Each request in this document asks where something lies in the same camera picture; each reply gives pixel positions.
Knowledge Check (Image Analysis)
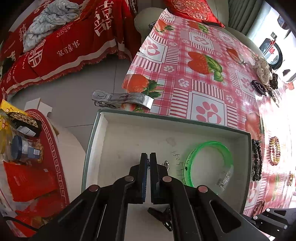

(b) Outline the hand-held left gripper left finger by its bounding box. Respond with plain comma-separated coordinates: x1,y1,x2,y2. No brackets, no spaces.
28,152,151,241

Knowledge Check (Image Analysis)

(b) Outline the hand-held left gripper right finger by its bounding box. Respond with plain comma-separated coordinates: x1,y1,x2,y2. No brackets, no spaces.
150,152,277,241

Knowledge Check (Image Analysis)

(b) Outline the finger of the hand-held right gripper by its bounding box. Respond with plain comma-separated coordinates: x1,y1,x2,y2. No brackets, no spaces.
243,206,296,240

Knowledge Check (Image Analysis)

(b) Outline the white shallow cardboard box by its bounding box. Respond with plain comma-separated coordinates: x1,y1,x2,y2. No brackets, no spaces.
81,109,253,241

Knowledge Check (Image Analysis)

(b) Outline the black rhinestone barrette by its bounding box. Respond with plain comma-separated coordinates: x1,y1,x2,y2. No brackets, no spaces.
251,139,263,181

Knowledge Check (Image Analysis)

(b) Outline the colourful beaded bracelet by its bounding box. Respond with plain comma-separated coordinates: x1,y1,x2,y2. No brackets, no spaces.
268,137,281,165

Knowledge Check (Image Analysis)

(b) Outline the black claw hair clip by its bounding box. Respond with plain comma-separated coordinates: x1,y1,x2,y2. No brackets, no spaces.
147,207,173,232

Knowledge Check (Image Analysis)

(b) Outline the green plastic bangle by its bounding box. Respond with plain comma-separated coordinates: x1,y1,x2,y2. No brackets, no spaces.
183,141,234,188

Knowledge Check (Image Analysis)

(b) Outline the clear plastic tag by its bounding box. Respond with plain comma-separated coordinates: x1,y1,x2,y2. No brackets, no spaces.
215,170,233,189

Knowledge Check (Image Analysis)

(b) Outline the white round side table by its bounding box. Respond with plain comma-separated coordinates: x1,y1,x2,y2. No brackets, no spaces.
0,100,86,239

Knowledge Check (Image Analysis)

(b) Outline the silver metal tablecloth clamp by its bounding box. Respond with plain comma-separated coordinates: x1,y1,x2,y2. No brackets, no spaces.
91,90,155,110

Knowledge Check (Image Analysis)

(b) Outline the red round patterned mat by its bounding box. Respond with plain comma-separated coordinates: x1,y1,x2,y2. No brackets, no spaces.
0,108,70,232

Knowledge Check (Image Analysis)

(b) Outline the red gift packet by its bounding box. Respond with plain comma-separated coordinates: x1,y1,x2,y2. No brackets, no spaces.
3,161,59,202
14,195,67,232

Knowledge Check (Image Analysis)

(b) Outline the pink strawberry print tablecloth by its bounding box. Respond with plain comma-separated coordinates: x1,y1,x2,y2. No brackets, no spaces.
122,8,296,218

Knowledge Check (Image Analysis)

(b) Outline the clear jar with blue lid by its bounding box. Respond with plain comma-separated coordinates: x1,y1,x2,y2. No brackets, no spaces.
10,136,44,163

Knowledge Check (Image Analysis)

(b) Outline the white cardboard piece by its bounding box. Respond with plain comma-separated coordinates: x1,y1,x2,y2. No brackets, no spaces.
24,98,52,116

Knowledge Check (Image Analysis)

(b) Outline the black bag of nuts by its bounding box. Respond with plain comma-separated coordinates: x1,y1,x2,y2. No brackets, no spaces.
6,111,42,137

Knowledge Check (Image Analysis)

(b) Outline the leopard print scrunchie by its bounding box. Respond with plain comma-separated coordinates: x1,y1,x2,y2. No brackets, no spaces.
268,73,279,91

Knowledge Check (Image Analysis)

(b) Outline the red covered sofa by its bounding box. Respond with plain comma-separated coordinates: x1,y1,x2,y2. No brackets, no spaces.
0,0,139,94

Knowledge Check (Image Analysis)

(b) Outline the white polka dot scrunchie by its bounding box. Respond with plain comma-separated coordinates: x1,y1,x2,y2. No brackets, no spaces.
252,58,273,87

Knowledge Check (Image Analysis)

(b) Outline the yellow snack package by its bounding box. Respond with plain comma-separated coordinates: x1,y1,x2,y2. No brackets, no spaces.
0,100,21,139

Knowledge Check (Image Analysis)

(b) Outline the round black mirror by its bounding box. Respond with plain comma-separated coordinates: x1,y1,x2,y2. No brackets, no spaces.
259,37,284,69

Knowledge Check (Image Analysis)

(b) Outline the red embroidered cushion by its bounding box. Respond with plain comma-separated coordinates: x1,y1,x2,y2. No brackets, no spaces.
163,0,226,28

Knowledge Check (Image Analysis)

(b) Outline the grey crumpled blanket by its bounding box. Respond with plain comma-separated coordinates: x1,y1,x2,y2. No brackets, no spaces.
23,0,80,52

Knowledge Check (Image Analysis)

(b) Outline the grey curtain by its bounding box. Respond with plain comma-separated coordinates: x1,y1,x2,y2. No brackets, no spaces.
228,0,269,35

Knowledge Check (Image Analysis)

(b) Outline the black spiral hair tie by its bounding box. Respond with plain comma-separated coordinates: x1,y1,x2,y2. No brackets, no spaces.
252,80,267,96

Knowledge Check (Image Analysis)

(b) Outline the black cable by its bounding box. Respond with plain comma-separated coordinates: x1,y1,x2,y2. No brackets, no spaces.
0,216,43,233

